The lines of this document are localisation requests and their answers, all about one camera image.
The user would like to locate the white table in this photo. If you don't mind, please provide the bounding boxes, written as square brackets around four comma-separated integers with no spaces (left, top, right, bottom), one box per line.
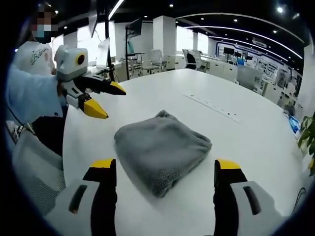
[44,68,312,236]

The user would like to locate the blue packet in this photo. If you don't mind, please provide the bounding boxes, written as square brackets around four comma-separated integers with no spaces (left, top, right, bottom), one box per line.
[287,115,301,135]

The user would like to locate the thin black cable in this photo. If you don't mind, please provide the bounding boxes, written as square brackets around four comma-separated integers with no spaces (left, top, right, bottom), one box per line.
[4,103,36,137]

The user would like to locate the person's dark trousers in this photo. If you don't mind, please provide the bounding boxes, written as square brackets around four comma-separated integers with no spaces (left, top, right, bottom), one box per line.
[31,115,66,158]

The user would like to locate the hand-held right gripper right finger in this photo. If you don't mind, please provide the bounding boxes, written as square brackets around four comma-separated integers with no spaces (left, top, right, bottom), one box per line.
[213,158,284,236]

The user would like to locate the green potted plant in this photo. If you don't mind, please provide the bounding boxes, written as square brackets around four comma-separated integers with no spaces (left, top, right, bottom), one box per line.
[297,115,315,177]

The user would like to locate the black monitor on stand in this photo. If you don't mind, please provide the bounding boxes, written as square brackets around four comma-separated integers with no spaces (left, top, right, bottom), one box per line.
[125,17,144,81]

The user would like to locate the grey towel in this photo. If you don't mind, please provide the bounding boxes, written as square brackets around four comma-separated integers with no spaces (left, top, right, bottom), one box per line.
[114,109,213,199]

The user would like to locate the dark hanging screen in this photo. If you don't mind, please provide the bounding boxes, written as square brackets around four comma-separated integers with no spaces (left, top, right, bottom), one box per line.
[89,0,99,38]

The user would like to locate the dark-backed office chair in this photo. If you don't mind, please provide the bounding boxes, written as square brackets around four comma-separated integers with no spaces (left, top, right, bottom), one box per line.
[184,48,206,71]

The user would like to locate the grey high-backed chair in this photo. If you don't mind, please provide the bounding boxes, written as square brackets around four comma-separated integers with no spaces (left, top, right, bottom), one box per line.
[236,64,263,91]

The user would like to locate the person's left hand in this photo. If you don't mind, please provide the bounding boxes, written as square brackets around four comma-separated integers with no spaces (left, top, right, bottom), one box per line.
[56,80,65,98]

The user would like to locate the grey mesh office chair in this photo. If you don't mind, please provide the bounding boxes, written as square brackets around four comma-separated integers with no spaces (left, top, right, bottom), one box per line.
[11,129,67,217]

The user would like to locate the white office chair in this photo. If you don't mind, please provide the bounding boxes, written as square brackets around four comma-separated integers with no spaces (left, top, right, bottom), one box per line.
[147,49,163,74]

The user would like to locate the white desktop monitor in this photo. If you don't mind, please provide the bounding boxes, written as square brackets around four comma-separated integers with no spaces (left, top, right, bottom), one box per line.
[95,36,111,70]

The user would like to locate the black stand pole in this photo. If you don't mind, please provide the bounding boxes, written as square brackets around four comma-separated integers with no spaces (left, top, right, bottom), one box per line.
[105,0,116,83]

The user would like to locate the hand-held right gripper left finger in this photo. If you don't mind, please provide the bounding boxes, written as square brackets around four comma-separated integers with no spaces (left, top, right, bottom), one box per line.
[45,158,118,236]

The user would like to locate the row of white cabinets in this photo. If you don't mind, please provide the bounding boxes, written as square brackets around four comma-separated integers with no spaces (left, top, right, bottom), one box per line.
[206,55,239,82]

